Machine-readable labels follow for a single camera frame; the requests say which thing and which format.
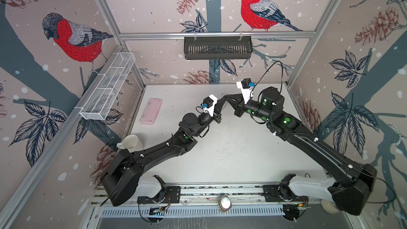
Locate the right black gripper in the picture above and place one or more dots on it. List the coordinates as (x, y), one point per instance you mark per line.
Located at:
(238, 104)

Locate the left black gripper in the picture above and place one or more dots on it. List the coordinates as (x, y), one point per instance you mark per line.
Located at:
(218, 108)

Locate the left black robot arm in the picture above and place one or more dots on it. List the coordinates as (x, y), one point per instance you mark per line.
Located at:
(121, 177)

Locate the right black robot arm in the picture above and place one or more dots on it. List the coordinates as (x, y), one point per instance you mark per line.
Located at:
(350, 183)

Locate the black hanging basket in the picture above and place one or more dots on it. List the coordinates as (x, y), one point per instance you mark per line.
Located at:
(208, 48)

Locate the pink plastic case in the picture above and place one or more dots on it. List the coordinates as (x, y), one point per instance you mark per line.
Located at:
(151, 111)

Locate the white paper cup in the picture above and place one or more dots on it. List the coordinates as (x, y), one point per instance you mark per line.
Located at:
(131, 143)

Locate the small round lamp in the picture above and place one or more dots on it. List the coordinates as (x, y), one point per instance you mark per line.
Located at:
(224, 203)

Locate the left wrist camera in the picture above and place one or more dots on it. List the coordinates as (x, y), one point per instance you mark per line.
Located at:
(208, 105)

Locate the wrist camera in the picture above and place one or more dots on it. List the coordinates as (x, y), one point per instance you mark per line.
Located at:
(208, 105)
(246, 86)

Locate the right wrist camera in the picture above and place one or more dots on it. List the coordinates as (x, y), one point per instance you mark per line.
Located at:
(246, 86)

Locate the horizontal aluminium frame bar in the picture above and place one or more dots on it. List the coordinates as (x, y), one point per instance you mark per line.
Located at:
(255, 35)

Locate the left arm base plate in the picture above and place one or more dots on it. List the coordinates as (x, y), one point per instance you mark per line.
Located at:
(169, 195)

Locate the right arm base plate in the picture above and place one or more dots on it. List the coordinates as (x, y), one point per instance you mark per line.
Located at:
(276, 193)

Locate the white wire mesh shelf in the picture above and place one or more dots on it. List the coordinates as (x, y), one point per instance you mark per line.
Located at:
(104, 95)

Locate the white slotted cable duct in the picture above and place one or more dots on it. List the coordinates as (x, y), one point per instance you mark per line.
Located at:
(194, 211)

